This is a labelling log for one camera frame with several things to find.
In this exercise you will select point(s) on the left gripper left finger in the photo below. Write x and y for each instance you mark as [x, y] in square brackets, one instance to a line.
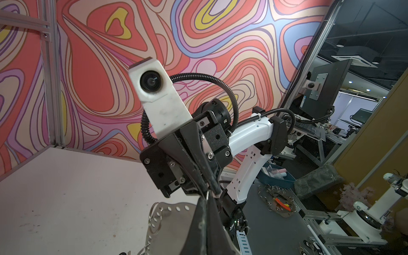
[196, 241]

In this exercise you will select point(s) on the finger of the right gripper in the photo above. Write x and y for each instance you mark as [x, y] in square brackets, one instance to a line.
[183, 166]
[192, 137]

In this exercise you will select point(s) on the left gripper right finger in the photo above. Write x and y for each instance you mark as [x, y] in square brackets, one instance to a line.
[218, 243]

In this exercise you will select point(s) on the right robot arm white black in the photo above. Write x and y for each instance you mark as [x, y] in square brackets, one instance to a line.
[252, 143]

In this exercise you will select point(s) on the black monitor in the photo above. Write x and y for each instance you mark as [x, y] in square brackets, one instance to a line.
[318, 102]

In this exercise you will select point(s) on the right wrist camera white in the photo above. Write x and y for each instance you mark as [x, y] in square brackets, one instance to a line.
[161, 102]

